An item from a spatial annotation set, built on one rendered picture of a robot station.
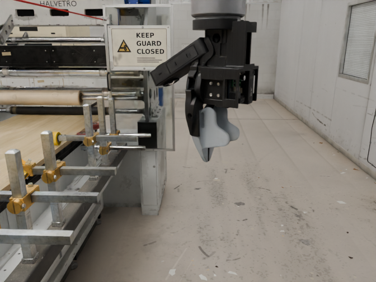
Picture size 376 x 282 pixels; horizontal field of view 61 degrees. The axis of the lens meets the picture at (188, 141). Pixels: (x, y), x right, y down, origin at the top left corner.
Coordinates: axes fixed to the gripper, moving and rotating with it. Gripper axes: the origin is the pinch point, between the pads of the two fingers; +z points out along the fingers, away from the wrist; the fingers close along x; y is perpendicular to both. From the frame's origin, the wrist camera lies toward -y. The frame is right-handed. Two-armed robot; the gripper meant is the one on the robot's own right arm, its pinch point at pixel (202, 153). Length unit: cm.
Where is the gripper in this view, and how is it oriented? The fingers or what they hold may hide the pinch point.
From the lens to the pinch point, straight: 51.9
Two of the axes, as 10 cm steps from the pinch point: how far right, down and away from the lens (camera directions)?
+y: 8.4, 1.6, -5.1
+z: 0.0, 9.6, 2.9
